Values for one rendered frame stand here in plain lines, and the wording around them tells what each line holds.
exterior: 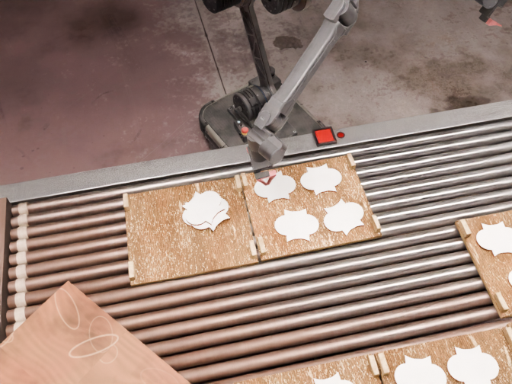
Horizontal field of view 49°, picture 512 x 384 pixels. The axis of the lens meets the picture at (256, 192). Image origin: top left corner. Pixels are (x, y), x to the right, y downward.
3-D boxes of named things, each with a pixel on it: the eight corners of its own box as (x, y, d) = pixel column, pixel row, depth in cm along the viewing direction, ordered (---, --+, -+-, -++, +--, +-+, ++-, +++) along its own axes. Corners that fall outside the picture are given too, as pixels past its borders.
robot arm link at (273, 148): (277, 116, 177) (264, 107, 170) (302, 136, 172) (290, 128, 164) (254, 147, 179) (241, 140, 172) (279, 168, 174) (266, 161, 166)
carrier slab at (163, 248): (124, 197, 199) (123, 195, 197) (238, 178, 203) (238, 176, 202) (131, 287, 179) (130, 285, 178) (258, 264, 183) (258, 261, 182)
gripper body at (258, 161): (266, 144, 185) (264, 129, 179) (274, 168, 179) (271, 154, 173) (247, 149, 185) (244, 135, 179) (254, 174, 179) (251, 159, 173)
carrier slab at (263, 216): (239, 177, 203) (239, 174, 202) (348, 157, 208) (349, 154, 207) (261, 262, 184) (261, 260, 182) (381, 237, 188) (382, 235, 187)
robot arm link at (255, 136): (256, 122, 173) (241, 132, 172) (270, 133, 170) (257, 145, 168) (259, 136, 179) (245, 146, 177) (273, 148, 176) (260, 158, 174)
